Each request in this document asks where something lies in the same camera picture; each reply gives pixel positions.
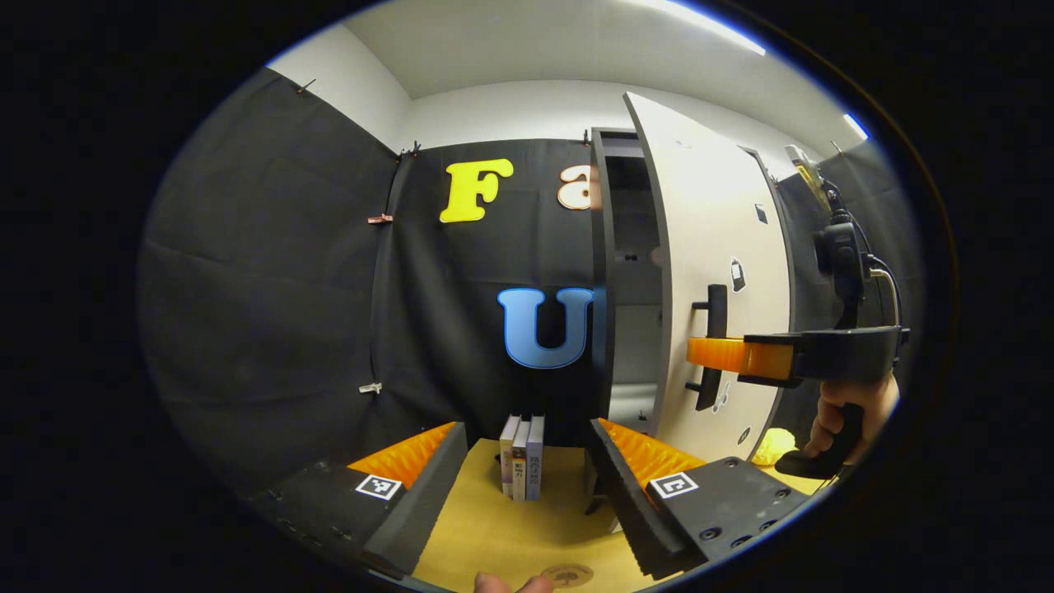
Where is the long ceiling light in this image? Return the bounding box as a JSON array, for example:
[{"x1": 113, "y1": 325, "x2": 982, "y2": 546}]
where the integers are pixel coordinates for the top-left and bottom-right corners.
[{"x1": 634, "y1": 0, "x2": 768, "y2": 57}]

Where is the pale book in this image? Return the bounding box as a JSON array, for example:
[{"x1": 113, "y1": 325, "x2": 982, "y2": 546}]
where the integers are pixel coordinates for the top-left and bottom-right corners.
[{"x1": 499, "y1": 414, "x2": 521, "y2": 498}]

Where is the yellow crumpled ball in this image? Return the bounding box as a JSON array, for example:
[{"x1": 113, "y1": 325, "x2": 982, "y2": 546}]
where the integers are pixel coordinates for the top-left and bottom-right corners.
[{"x1": 753, "y1": 428, "x2": 797, "y2": 466}]

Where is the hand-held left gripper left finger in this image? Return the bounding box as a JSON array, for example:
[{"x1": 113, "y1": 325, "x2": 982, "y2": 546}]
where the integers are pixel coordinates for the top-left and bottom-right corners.
[{"x1": 251, "y1": 422, "x2": 469, "y2": 577}]

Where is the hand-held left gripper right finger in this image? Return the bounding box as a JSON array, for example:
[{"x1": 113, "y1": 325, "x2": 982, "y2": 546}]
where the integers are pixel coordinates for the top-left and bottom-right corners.
[{"x1": 587, "y1": 418, "x2": 816, "y2": 580}]

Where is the black backdrop cloth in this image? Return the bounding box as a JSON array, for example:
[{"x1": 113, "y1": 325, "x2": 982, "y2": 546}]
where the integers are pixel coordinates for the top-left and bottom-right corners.
[{"x1": 136, "y1": 68, "x2": 923, "y2": 495}]

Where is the round wooden coaster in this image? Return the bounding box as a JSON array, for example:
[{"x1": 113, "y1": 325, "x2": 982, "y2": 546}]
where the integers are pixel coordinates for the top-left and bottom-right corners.
[{"x1": 539, "y1": 563, "x2": 595, "y2": 589}]

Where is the black door handle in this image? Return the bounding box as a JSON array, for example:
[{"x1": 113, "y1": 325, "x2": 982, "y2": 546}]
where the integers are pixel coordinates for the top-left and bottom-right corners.
[{"x1": 686, "y1": 284, "x2": 730, "y2": 411}]

